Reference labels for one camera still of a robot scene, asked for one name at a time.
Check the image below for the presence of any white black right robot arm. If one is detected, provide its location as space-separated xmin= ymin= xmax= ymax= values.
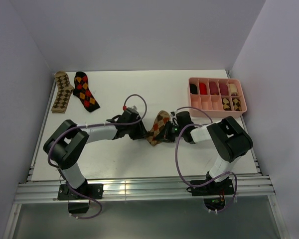
xmin=153 ymin=111 xmax=253 ymax=194

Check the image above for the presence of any black rolled sock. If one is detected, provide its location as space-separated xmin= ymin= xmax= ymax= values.
xmin=189 ymin=83 xmax=198 ymax=95

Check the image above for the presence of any aluminium front mounting rail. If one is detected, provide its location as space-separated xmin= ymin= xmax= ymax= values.
xmin=13 ymin=174 xmax=275 ymax=204

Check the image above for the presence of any black red yellow argyle sock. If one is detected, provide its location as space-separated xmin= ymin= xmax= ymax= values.
xmin=73 ymin=72 xmax=100 ymax=113

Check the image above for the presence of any pink divided organizer tray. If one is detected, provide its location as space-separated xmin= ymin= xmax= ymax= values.
xmin=188 ymin=77 xmax=247 ymax=118

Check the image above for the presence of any magenta rolled sock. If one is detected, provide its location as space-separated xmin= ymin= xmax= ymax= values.
xmin=219 ymin=83 xmax=229 ymax=96

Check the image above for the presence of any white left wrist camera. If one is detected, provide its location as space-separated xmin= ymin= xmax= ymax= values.
xmin=128 ymin=106 xmax=138 ymax=112

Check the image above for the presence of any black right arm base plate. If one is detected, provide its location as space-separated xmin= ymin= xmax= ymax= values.
xmin=186 ymin=178 xmax=235 ymax=196

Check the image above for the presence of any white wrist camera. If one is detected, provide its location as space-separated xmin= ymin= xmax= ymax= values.
xmin=170 ymin=111 xmax=178 ymax=119
xmin=128 ymin=106 xmax=138 ymax=112

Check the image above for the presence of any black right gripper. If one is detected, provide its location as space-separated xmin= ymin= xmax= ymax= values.
xmin=154 ymin=120 xmax=185 ymax=143

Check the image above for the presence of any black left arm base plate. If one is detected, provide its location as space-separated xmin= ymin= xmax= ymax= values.
xmin=57 ymin=184 xmax=104 ymax=201

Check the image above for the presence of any aluminium table edge rail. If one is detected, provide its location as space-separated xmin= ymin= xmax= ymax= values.
xmin=28 ymin=82 xmax=56 ymax=177

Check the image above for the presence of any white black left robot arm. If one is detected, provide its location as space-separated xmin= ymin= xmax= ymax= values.
xmin=43 ymin=108 xmax=147 ymax=199

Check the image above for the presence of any beige orange brown argyle sock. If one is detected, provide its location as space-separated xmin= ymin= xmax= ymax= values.
xmin=146 ymin=111 xmax=170 ymax=146

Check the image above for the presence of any dark pink rolled sock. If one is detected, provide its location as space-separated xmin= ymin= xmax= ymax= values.
xmin=209 ymin=81 xmax=219 ymax=95

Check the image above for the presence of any black box under rail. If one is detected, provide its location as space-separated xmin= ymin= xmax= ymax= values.
xmin=68 ymin=202 xmax=90 ymax=214

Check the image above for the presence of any red rolled sock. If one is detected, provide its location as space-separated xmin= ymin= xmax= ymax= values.
xmin=199 ymin=83 xmax=208 ymax=95

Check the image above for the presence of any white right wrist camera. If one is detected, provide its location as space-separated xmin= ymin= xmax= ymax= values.
xmin=170 ymin=111 xmax=178 ymax=119

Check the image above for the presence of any brown cream argyle rolled sock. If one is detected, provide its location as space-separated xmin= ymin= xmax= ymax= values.
xmin=232 ymin=98 xmax=242 ymax=112

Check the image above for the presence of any brown yellow argyle rolled sock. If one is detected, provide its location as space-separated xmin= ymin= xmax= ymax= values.
xmin=222 ymin=98 xmax=231 ymax=111

